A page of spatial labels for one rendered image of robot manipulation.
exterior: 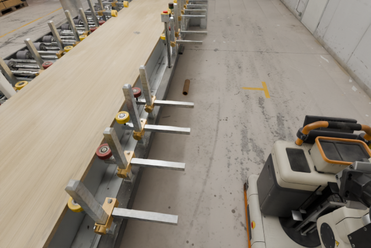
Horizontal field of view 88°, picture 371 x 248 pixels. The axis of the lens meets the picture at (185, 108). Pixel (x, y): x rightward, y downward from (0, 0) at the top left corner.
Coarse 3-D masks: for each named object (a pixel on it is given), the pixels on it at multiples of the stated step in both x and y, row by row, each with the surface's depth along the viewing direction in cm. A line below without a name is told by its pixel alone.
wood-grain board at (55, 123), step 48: (144, 0) 323; (96, 48) 188; (144, 48) 186; (48, 96) 133; (96, 96) 132; (0, 144) 103; (48, 144) 102; (96, 144) 101; (0, 192) 83; (48, 192) 83; (0, 240) 70; (48, 240) 71
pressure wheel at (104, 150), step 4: (104, 144) 101; (100, 148) 99; (104, 148) 98; (108, 148) 99; (96, 152) 97; (100, 152) 97; (104, 152) 97; (108, 152) 97; (100, 156) 95; (104, 156) 96; (108, 156) 97
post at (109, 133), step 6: (108, 132) 79; (114, 132) 82; (108, 138) 81; (114, 138) 83; (108, 144) 84; (114, 144) 84; (114, 150) 87; (120, 150) 90; (114, 156) 90; (120, 156) 90; (120, 162) 94; (126, 162) 98
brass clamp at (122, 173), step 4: (124, 152) 104; (132, 152) 104; (128, 156) 102; (132, 156) 104; (128, 160) 101; (128, 164) 99; (120, 168) 97; (124, 168) 97; (128, 168) 99; (116, 172) 98; (120, 172) 96; (124, 172) 96; (128, 172) 98; (120, 176) 97; (124, 176) 97
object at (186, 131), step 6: (126, 126) 121; (132, 126) 120; (150, 126) 120; (156, 126) 120; (162, 126) 120; (168, 126) 120; (162, 132) 120; (168, 132) 119; (174, 132) 119; (180, 132) 118; (186, 132) 117
